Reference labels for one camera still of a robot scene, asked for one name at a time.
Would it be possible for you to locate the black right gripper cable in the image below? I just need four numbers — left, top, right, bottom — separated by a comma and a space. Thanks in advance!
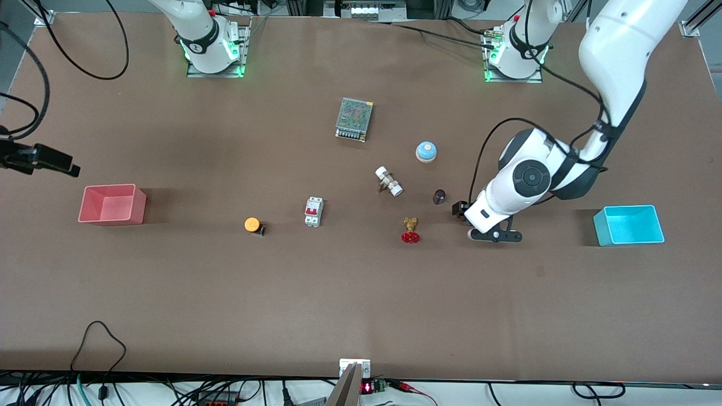
0, 21, 51, 139

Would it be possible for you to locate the blue plastic bin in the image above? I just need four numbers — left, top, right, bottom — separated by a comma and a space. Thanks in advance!
593, 205, 665, 247

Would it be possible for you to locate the black cable to base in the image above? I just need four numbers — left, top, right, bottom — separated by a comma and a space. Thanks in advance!
367, 20, 497, 48

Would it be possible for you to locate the black looping arm cable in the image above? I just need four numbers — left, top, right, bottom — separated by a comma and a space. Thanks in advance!
34, 0, 130, 80

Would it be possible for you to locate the thin black table cable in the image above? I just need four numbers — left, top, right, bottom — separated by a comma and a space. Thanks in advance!
71, 321, 126, 401

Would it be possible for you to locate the grey terminal block device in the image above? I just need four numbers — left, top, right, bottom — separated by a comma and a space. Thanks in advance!
324, 0, 408, 22

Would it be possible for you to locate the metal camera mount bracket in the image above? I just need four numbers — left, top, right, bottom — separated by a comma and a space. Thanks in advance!
326, 359, 372, 406

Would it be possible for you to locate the white pipe fitting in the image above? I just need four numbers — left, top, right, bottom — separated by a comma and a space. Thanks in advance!
375, 166, 404, 197

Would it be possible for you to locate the metal mesh power supply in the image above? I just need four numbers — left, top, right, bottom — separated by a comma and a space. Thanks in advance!
335, 98, 374, 143

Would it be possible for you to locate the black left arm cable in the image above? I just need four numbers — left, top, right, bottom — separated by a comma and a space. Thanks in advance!
471, 0, 610, 198

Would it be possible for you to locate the white red circuit breaker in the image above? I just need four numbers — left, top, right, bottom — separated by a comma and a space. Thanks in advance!
305, 196, 324, 228

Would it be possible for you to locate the pink plastic bin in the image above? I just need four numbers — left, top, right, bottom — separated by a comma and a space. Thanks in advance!
78, 184, 147, 226

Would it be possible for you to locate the red clip lead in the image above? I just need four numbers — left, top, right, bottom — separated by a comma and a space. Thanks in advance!
389, 381, 438, 405

